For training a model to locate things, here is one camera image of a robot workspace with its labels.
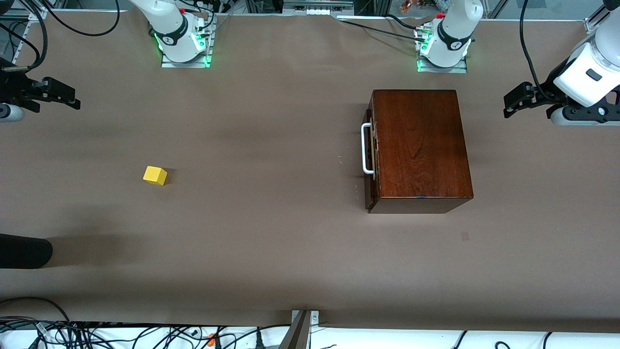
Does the yellow wooden block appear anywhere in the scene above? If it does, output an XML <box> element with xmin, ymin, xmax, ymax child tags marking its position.
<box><xmin>142</xmin><ymin>166</ymin><xmax>168</xmax><ymax>186</ymax></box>

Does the wooden drawer with white handle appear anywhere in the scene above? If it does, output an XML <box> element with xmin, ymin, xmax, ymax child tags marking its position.
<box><xmin>361</xmin><ymin>95</ymin><xmax>382</xmax><ymax>213</ymax></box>

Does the dark brown wooden cabinet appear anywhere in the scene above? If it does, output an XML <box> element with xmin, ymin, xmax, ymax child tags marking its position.
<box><xmin>369</xmin><ymin>89</ymin><xmax>474</xmax><ymax>214</ymax></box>

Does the black cylinder object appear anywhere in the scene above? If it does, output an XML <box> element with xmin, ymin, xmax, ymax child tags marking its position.
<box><xmin>0</xmin><ymin>234</ymin><xmax>53</xmax><ymax>270</ymax></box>

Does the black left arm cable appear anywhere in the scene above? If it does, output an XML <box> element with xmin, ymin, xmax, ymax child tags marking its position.
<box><xmin>519</xmin><ymin>0</ymin><xmax>558</xmax><ymax>103</ymax></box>

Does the aluminium frame profile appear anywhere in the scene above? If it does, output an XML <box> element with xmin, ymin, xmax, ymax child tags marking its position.
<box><xmin>584</xmin><ymin>0</ymin><xmax>620</xmax><ymax>34</ymax></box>
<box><xmin>0</xmin><ymin>7</ymin><xmax>49</xmax><ymax>63</ymax></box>

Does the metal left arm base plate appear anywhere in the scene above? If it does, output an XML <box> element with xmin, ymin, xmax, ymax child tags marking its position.
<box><xmin>416</xmin><ymin>25</ymin><xmax>469</xmax><ymax>74</ymax></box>

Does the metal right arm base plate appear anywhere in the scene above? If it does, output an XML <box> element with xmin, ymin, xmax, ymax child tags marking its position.
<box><xmin>161</xmin><ymin>14</ymin><xmax>214</xmax><ymax>69</ymax></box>

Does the short black table cable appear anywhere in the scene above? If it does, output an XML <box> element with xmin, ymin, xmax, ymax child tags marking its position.
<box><xmin>385</xmin><ymin>14</ymin><xmax>422</xmax><ymax>31</ymax></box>

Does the long black table cable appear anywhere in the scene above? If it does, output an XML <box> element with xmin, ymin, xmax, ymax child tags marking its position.
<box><xmin>336</xmin><ymin>17</ymin><xmax>423</xmax><ymax>41</ymax></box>

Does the black cable tangle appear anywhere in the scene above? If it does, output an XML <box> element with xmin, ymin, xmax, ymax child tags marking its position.
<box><xmin>0</xmin><ymin>297</ymin><xmax>291</xmax><ymax>349</ymax></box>

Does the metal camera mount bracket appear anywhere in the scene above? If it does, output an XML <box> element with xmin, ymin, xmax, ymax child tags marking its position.
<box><xmin>279</xmin><ymin>310</ymin><xmax>320</xmax><ymax>349</ymax></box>

